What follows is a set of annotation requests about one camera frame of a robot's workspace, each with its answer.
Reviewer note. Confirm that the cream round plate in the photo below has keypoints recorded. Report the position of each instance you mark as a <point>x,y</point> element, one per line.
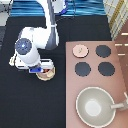
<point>50,76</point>

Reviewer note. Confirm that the black table mat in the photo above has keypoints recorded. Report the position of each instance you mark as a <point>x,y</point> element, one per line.
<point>26,101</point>

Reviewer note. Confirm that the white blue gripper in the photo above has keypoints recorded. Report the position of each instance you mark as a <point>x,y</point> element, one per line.
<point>39,67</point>

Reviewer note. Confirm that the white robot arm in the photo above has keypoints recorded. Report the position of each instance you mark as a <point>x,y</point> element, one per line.
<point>31,39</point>

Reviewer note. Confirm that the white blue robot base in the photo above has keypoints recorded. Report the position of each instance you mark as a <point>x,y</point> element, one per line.
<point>60,6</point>

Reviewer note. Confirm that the large cream frying pan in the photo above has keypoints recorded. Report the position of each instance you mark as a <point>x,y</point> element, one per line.
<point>96,107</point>

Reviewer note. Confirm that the black stove burner front left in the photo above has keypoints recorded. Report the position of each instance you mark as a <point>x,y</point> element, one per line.
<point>82,69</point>

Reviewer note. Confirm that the black stove burner rear right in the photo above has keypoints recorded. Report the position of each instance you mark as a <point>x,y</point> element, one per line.
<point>103,51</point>

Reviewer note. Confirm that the pink stove countertop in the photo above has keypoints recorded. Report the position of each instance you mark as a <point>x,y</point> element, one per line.
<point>113,84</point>

